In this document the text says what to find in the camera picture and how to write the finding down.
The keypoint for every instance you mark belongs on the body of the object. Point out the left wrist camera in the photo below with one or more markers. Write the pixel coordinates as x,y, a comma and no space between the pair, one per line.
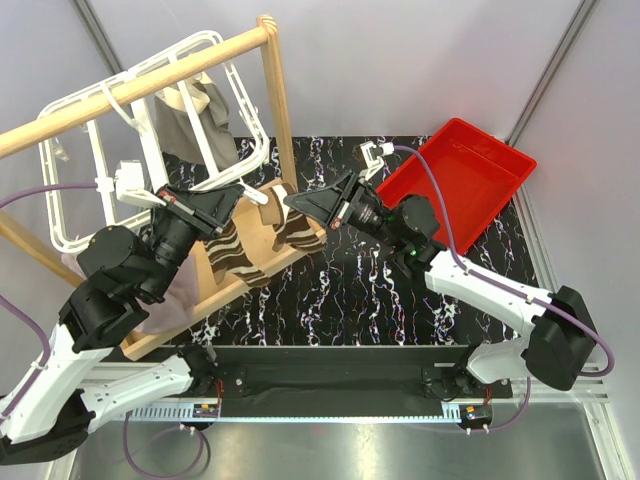
128,185

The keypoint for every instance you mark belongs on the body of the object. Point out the wooden drying rack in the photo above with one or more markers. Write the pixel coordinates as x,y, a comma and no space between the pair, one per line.
176,78

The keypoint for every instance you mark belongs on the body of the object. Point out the lilac sock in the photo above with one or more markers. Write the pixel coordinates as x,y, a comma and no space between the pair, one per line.
179,301

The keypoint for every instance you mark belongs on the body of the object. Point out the brown striped sock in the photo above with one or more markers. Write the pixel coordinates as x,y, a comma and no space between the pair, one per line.
291,228
227,255

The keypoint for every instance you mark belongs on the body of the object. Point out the white clothes peg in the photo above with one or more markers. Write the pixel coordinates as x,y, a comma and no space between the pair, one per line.
255,196

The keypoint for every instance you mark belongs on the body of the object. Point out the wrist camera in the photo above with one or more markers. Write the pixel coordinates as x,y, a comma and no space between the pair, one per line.
372,158
128,185

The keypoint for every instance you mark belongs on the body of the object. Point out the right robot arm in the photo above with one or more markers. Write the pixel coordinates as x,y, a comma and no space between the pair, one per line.
555,332

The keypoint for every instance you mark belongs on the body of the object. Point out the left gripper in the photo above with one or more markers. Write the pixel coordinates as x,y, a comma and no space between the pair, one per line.
211,208

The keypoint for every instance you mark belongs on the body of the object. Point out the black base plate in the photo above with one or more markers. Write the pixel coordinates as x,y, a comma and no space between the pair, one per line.
319,383

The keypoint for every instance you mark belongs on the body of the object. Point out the aluminium rail frame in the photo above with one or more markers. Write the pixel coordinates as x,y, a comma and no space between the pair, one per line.
554,337

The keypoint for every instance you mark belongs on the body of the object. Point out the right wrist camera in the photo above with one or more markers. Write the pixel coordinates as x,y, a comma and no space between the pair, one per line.
372,158

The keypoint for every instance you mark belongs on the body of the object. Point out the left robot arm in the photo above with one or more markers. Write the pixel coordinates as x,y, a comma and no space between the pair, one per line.
49,414

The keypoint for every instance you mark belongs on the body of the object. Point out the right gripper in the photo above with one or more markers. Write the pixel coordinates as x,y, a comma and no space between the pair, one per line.
334,204

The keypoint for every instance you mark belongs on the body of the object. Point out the red plastic tray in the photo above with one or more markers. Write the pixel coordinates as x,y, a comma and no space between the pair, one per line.
477,175

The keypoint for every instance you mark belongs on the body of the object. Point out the white plastic sock hanger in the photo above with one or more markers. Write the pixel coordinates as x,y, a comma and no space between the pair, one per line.
184,91

